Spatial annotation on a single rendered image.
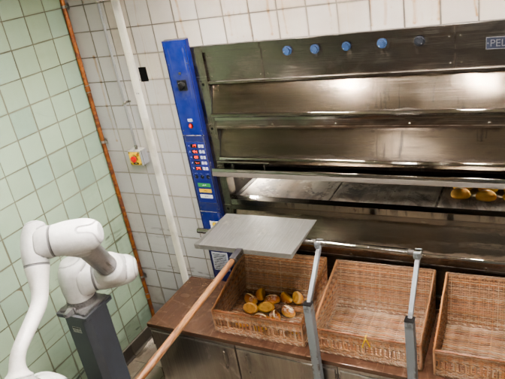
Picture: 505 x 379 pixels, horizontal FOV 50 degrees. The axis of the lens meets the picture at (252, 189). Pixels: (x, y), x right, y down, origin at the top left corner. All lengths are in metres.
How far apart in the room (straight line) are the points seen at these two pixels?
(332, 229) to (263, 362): 0.83
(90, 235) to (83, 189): 1.37
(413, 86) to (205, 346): 1.84
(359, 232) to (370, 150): 0.50
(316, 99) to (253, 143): 0.48
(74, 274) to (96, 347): 0.43
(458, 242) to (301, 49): 1.26
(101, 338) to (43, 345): 0.62
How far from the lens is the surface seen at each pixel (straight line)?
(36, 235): 2.32
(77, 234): 2.26
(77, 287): 2.88
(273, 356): 3.08
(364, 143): 2.82
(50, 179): 3.42
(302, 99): 2.84
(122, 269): 2.77
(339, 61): 2.74
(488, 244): 2.95
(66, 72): 3.53
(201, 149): 3.21
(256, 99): 2.96
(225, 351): 3.23
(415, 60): 2.65
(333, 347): 2.92
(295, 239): 2.75
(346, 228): 3.08
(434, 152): 2.75
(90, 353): 3.08
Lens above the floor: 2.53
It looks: 24 degrees down
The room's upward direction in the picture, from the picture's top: 10 degrees counter-clockwise
